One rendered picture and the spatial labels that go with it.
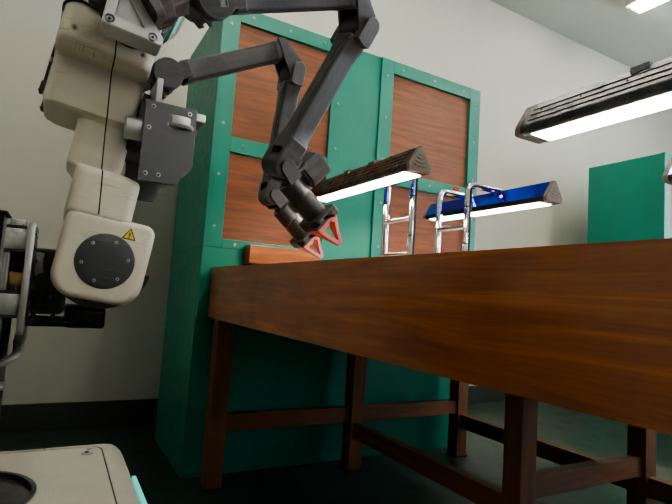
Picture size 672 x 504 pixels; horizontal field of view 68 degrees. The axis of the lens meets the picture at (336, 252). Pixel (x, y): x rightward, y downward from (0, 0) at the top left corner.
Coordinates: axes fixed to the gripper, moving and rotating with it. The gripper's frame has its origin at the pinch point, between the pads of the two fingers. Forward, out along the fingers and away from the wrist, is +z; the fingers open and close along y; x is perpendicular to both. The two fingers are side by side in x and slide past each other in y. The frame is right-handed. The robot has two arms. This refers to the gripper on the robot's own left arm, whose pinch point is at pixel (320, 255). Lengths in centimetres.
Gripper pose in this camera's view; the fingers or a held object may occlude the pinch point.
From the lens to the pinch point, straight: 157.6
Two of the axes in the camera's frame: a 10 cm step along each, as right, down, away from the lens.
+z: 6.1, 7.3, 3.1
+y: -4.9, 0.4, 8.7
